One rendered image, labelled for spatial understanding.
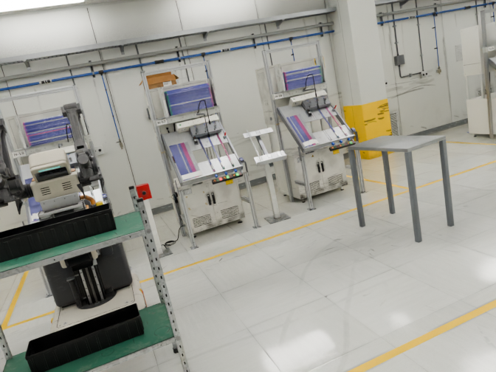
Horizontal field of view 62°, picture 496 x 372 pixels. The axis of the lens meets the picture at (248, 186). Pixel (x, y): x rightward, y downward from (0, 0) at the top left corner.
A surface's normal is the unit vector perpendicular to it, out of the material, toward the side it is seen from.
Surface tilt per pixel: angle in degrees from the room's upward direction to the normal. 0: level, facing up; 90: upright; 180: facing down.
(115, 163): 90
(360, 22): 90
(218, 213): 90
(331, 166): 90
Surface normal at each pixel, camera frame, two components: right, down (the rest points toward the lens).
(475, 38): -0.91, 0.26
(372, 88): 0.36, 0.14
